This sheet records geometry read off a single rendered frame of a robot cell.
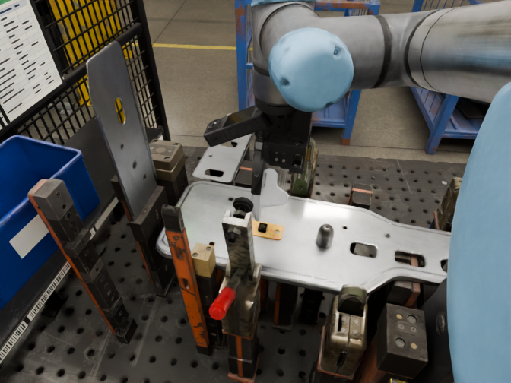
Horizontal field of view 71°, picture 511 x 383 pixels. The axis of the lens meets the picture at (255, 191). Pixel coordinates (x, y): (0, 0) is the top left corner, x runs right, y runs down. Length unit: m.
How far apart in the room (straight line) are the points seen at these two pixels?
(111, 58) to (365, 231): 0.57
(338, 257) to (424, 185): 0.74
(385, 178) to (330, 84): 1.04
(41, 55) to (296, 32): 0.70
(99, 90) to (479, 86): 0.52
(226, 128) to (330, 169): 0.85
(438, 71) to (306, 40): 0.12
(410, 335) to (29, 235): 0.60
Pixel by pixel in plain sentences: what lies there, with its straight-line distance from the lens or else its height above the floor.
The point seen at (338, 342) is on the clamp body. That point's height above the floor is 1.07.
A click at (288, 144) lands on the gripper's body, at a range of 0.54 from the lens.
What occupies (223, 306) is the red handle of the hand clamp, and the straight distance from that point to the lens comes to 0.48.
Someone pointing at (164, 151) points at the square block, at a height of 1.06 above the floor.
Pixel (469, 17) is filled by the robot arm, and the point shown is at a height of 1.48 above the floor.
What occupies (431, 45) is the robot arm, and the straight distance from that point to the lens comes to 0.37.
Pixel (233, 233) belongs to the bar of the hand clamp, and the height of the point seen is 1.20.
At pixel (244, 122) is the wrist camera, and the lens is 0.55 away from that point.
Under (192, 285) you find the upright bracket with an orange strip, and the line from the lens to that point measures 0.67.
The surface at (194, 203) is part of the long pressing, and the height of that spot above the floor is 1.00.
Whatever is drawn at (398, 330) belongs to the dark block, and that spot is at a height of 1.12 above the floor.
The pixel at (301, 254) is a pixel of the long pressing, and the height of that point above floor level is 1.00.
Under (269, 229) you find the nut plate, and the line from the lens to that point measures 0.74.
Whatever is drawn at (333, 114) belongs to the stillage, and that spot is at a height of 0.16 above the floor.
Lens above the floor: 1.57
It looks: 44 degrees down
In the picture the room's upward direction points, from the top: straight up
